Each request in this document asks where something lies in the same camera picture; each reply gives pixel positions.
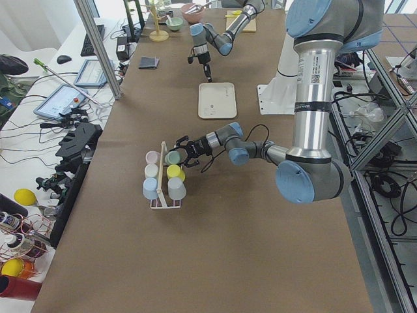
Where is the grey cup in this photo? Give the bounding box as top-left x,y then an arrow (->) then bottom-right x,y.
167,177 -> 186,201

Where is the beige plastic tray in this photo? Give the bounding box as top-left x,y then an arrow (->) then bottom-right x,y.
198,82 -> 237,119

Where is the blue cup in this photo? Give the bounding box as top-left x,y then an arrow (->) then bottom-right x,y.
142,177 -> 158,200

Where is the metal scoop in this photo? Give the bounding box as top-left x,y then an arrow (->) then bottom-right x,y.
186,1 -> 211,14

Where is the black computer mouse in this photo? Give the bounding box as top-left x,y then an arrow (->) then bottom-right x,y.
56,55 -> 72,65

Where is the black bracket stand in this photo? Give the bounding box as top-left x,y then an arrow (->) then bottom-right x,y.
55,123 -> 103,162

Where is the green bowl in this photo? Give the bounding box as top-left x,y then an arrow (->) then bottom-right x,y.
165,18 -> 184,32

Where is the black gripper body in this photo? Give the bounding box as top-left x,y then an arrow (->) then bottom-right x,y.
197,48 -> 211,65
186,136 -> 212,159

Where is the yellow cup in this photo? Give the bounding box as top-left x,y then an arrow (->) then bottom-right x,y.
166,164 -> 186,182

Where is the green cup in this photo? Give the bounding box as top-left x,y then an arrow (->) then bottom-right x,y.
164,150 -> 182,166

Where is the white cup rack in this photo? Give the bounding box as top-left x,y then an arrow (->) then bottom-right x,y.
149,141 -> 182,209

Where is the bamboo cutting board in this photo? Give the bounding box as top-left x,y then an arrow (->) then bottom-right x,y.
224,9 -> 257,33

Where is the far teach pendant tablet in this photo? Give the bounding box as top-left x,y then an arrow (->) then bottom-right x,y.
74,59 -> 107,88

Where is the yellow lemon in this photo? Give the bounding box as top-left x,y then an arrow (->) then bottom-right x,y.
14,188 -> 37,206

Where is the near teach pendant tablet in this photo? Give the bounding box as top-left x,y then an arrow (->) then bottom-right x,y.
33,84 -> 86,119

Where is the pink cup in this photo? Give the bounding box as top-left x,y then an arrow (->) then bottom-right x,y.
145,151 -> 161,164

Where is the grey folded cloth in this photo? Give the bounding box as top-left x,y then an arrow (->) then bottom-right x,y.
138,56 -> 160,69

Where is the pink bowl with ice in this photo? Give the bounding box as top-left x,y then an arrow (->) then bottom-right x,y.
180,3 -> 205,24

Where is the metal rod green tip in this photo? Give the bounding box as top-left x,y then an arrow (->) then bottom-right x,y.
33,58 -> 102,106

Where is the white cup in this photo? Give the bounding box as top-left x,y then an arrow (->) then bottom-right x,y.
144,164 -> 159,179

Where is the wooden mug tree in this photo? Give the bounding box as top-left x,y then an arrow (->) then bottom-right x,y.
146,1 -> 169,42

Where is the teach pendant tablet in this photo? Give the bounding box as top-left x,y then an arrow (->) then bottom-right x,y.
74,59 -> 107,88
33,84 -> 86,119

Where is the aluminium frame post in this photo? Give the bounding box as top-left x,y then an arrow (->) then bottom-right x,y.
74,0 -> 122,100

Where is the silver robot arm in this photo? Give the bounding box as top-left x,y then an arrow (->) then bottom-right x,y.
175,1 -> 384,203
188,0 -> 266,82

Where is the black keyboard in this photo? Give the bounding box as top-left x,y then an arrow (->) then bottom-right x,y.
79,24 -> 106,57

